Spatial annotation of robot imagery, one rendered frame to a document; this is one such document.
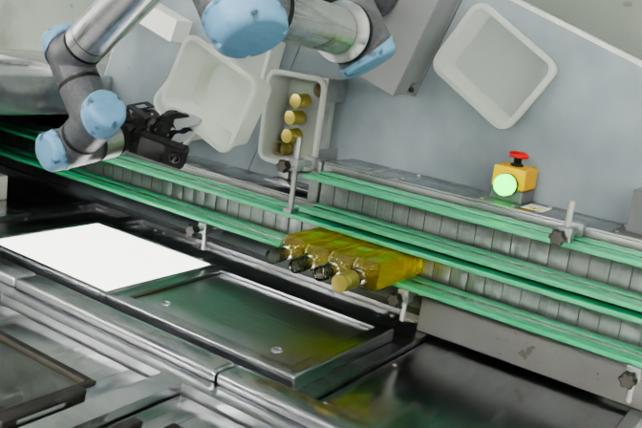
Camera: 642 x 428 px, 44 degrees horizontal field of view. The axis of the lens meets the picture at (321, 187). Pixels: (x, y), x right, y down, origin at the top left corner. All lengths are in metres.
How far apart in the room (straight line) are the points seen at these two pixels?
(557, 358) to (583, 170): 0.37
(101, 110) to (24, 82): 0.87
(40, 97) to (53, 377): 1.05
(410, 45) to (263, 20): 0.61
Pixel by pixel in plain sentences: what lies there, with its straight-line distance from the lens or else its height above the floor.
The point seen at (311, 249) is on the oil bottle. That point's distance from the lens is 1.56.
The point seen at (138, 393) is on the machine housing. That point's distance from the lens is 1.32.
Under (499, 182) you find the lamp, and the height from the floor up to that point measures 0.85.
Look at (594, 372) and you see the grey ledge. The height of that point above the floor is 0.88.
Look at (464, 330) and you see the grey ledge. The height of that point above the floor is 0.88.
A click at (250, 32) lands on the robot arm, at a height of 1.45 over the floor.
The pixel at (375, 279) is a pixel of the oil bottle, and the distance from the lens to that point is 1.51.
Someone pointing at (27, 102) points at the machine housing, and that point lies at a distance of 2.26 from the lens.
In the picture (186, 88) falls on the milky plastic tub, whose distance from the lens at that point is 1.76.
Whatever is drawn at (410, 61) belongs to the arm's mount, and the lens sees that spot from 1.69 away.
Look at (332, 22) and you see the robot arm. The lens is 1.37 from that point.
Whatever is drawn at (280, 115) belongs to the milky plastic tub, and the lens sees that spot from 1.96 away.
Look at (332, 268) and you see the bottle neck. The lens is 1.51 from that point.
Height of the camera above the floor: 2.34
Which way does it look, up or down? 55 degrees down
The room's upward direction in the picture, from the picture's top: 99 degrees counter-clockwise
